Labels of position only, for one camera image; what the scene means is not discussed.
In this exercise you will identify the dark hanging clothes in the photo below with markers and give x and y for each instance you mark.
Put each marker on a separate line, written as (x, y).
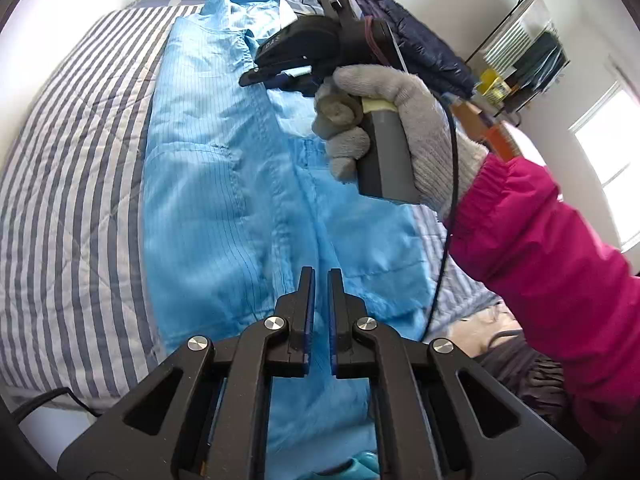
(537, 67)

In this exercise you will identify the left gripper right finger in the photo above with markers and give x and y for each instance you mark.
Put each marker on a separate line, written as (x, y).
(351, 358)

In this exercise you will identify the yellow crate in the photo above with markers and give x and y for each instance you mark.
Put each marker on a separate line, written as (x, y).
(493, 87)

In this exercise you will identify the right pink sleeve forearm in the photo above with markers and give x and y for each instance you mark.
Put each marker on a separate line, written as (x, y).
(574, 296)

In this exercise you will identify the striped hanging towel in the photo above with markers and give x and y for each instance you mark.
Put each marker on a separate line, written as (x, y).
(511, 41)

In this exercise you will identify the white framed window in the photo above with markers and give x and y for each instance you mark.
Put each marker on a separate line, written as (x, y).
(608, 133)

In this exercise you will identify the light blue striped garment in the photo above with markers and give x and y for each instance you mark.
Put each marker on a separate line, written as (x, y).
(238, 199)

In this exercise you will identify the right grey gloved hand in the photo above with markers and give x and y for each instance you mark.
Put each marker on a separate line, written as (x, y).
(443, 168)

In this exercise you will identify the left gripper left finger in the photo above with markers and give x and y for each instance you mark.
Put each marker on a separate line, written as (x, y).
(290, 353)

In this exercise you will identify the striped bed quilt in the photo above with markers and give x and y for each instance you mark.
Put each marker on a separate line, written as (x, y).
(75, 309)

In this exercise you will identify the black metal clothes rack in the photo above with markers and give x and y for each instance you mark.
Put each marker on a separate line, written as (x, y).
(511, 109)

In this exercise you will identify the dark navy puffer jacket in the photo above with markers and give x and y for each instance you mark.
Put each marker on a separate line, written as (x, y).
(425, 54)

